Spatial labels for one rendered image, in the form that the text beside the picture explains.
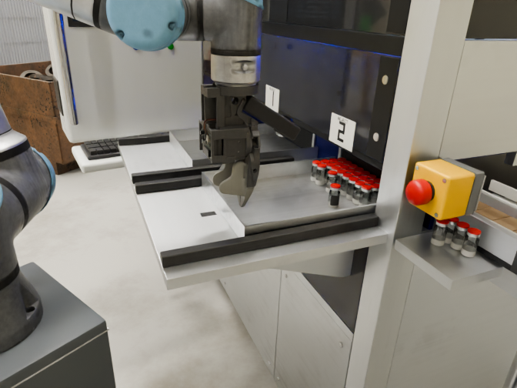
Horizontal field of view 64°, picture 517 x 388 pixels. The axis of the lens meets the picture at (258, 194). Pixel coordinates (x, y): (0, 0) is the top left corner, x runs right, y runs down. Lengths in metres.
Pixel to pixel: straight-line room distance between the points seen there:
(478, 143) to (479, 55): 0.16
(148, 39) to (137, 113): 1.09
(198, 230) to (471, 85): 0.51
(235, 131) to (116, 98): 0.93
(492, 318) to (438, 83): 0.65
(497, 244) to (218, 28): 0.55
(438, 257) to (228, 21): 0.49
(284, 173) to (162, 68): 0.74
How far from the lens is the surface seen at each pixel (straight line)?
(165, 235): 0.73
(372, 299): 0.87
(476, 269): 0.74
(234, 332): 1.82
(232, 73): 0.62
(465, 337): 1.14
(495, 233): 0.77
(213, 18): 0.61
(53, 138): 3.43
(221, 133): 0.63
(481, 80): 0.78
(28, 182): 0.74
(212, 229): 0.74
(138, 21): 0.47
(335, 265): 0.87
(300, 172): 1.00
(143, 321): 1.91
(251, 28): 0.62
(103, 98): 1.52
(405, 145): 0.72
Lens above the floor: 1.24
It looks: 24 degrees down
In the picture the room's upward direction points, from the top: 2 degrees clockwise
